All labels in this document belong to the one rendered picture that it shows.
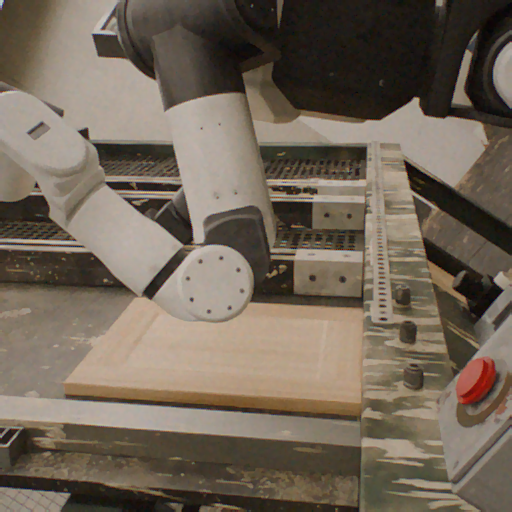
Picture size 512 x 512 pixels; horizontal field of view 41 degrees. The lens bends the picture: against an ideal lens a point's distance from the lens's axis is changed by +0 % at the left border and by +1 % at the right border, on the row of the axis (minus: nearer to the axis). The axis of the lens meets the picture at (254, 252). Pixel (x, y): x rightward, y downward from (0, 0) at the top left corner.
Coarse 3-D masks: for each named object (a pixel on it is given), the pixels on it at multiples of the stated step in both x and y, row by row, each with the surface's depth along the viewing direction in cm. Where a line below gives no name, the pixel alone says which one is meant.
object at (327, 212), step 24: (120, 192) 179; (144, 192) 178; (168, 192) 178; (0, 216) 182; (24, 216) 181; (48, 216) 180; (288, 216) 169; (312, 216) 168; (336, 216) 167; (360, 216) 166
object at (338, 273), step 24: (0, 240) 140; (24, 240) 140; (0, 264) 137; (24, 264) 136; (48, 264) 135; (72, 264) 134; (96, 264) 133; (288, 264) 127; (312, 264) 126; (336, 264) 125; (360, 264) 125; (264, 288) 129; (288, 288) 128; (312, 288) 128; (336, 288) 127; (360, 288) 126
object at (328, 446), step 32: (0, 416) 83; (32, 416) 83; (64, 416) 83; (96, 416) 83; (128, 416) 83; (160, 416) 83; (192, 416) 82; (224, 416) 82; (256, 416) 82; (288, 416) 82; (64, 448) 83; (96, 448) 82; (128, 448) 81; (160, 448) 81; (192, 448) 80; (224, 448) 79; (256, 448) 79; (288, 448) 78; (320, 448) 77; (352, 448) 77
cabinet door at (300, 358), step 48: (144, 336) 109; (192, 336) 109; (240, 336) 109; (288, 336) 108; (336, 336) 107; (96, 384) 94; (144, 384) 94; (192, 384) 94; (240, 384) 94; (288, 384) 94; (336, 384) 93
